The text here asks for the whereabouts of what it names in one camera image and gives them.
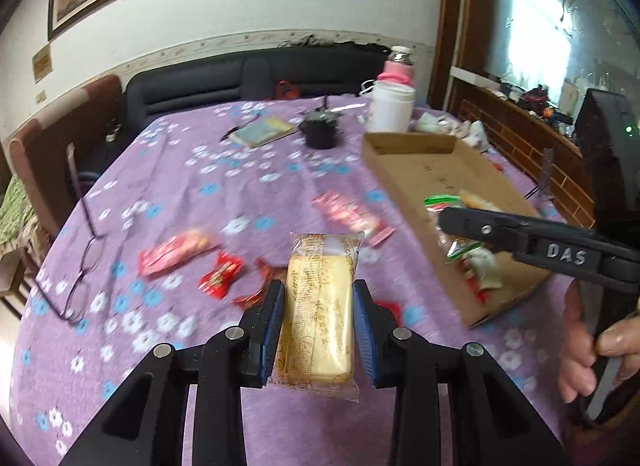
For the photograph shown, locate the brown chair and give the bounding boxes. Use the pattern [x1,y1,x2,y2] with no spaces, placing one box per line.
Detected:
[7,73,123,241]

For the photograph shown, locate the yellow cake packet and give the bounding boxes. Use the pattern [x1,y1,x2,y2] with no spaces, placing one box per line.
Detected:
[266,232,365,403]

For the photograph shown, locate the white packet with red label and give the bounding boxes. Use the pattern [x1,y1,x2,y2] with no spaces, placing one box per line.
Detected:
[309,191,397,247]

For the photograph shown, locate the wooden brick pattern cabinet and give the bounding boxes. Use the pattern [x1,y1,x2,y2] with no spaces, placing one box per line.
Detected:
[447,70,601,219]

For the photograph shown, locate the clear bread packet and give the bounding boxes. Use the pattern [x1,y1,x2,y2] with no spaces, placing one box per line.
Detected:
[459,189,503,213]

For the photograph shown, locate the green edged round cake packet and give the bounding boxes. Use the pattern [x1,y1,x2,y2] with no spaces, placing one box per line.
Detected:
[423,194,465,213]

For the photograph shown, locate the white plastic jar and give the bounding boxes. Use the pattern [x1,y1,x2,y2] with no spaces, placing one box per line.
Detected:
[367,80,417,134]

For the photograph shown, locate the red and black device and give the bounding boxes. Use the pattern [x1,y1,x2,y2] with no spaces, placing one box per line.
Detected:
[520,86,551,109]

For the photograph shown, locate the eyeglasses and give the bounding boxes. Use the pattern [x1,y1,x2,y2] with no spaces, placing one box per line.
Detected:
[59,143,108,324]

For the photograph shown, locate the purple floral tablecloth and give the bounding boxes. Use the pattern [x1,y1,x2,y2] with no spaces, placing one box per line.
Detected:
[15,93,591,466]

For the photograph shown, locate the small wall plaque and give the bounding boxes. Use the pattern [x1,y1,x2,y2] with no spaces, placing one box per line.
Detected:
[32,44,53,84]

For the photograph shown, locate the cardboard box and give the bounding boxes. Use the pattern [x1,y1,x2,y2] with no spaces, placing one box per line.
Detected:
[361,131,551,331]

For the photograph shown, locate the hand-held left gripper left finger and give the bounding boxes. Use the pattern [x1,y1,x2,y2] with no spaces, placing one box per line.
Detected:
[59,280,287,466]

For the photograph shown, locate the pink red long snack packet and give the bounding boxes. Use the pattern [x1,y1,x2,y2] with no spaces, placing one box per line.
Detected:
[137,227,222,279]

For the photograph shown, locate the black cup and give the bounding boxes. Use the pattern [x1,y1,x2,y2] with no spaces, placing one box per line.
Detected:
[299,108,346,151]

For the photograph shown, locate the person's right hand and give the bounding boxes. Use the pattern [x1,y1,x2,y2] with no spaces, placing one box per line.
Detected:
[557,286,640,404]

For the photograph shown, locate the dark red snack packet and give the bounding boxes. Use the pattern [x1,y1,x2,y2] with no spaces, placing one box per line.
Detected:
[462,268,496,304]

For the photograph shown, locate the yellow blue notebook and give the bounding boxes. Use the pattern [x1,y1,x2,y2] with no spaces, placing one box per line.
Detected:
[230,116,300,149]

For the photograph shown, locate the pink sleeved thermos bottle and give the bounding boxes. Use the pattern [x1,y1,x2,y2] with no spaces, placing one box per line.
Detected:
[377,46,418,89]

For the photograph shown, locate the window pane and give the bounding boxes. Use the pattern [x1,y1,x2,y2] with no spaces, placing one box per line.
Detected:
[485,0,640,111]

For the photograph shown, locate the black sofa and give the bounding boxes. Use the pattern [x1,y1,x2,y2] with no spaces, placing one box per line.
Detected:
[75,43,396,187]

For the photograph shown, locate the green clear candy packet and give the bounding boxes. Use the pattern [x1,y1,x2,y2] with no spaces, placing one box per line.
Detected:
[444,238,485,263]

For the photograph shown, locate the white flat box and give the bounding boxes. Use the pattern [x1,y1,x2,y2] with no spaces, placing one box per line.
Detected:
[449,66,501,87]

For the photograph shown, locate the green patterned cushion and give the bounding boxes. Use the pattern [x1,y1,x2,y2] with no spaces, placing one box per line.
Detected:
[0,176,37,249]

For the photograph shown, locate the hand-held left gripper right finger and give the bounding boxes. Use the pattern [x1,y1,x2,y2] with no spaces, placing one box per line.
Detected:
[351,280,571,466]

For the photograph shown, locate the white candy packet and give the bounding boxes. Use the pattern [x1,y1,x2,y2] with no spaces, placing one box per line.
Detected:
[462,245,505,293]

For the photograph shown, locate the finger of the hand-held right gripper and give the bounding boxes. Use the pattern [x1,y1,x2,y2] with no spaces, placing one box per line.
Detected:
[437,206,608,277]

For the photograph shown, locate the white sock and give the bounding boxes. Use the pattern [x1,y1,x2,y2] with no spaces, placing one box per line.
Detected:
[415,112,461,134]
[460,120,488,151]

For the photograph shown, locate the small red candy packet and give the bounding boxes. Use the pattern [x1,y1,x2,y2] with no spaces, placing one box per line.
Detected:
[198,252,245,301]

